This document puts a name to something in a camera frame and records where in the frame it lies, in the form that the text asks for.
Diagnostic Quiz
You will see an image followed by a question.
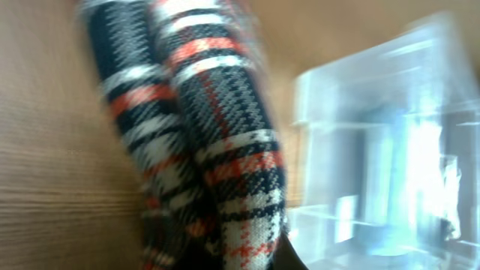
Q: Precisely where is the clear plastic storage bin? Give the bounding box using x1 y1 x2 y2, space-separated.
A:
288 13 479 270

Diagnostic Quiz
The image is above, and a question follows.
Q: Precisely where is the red plaid shirt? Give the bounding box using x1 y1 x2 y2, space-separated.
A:
80 0 286 270

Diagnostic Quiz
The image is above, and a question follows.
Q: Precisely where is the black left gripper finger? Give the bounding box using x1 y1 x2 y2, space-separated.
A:
273 232 308 270

